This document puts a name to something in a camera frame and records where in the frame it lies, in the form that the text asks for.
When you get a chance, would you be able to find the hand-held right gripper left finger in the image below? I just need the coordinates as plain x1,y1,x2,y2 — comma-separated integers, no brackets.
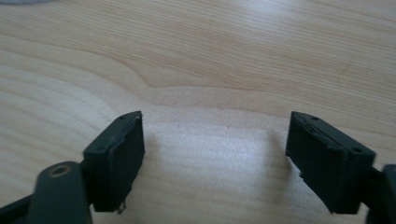
81,110,146,215

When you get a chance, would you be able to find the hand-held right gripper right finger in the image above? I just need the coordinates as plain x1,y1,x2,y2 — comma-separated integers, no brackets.
285,111,377,215

